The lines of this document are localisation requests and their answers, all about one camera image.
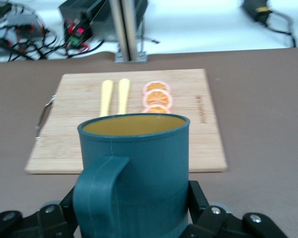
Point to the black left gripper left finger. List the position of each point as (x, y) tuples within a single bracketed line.
[(49, 220)]

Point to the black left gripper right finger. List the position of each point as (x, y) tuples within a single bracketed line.
[(213, 223)]

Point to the teal cup with yellow inside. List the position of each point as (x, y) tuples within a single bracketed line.
[(144, 173)]

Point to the bamboo cutting board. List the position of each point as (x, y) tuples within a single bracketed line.
[(203, 148)]

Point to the orange slice toy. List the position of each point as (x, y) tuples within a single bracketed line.
[(158, 98), (156, 110), (156, 86)]

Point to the yellow plastic fork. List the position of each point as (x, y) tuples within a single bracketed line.
[(106, 96)]

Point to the yellow plastic knife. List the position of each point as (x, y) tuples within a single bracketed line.
[(124, 94)]

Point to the green terminal board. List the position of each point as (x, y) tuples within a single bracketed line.
[(75, 39)]

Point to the grey electronics box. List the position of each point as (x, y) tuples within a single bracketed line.
[(20, 19)]

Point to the black power supply box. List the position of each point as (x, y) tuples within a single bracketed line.
[(99, 15)]

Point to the black adapter with yellow label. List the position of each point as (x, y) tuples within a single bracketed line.
[(257, 10)]

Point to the aluminium camera post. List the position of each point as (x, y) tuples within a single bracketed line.
[(124, 29)]

